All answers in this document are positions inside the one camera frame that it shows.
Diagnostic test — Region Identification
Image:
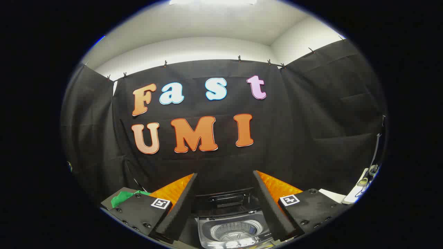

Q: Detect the row of black cloth clips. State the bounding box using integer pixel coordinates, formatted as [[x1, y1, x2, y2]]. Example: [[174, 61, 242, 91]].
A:
[[83, 35, 346, 81]]

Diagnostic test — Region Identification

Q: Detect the black backdrop cloth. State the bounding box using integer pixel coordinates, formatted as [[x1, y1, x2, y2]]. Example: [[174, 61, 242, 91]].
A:
[[61, 40, 386, 208]]

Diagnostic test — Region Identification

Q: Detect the grey washing machine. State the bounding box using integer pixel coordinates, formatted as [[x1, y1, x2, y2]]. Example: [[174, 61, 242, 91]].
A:
[[197, 207, 277, 249]]

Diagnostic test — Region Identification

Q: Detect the grey cabinet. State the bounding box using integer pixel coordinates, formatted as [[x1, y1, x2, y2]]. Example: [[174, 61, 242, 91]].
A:
[[100, 187, 139, 210]]

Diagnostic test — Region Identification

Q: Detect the green polo shirt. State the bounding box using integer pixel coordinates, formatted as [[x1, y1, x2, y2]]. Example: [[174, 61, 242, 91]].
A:
[[111, 190, 151, 208]]

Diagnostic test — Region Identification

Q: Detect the dark glass washing machine lid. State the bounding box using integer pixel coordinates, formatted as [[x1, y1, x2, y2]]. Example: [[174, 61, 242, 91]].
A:
[[194, 188, 255, 218]]

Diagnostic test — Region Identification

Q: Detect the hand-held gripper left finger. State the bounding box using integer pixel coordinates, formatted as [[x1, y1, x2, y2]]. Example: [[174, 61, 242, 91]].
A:
[[100, 173, 198, 244]]

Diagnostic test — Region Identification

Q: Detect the white plastic object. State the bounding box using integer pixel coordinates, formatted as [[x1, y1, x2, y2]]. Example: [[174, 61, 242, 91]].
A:
[[343, 168, 372, 204]]

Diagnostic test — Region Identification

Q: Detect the grey strap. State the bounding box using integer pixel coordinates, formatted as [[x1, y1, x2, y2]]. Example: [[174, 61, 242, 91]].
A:
[[371, 116, 385, 177]]

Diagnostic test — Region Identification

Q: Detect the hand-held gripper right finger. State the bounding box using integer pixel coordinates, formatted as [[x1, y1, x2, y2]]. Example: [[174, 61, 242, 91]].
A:
[[253, 170, 350, 242]]

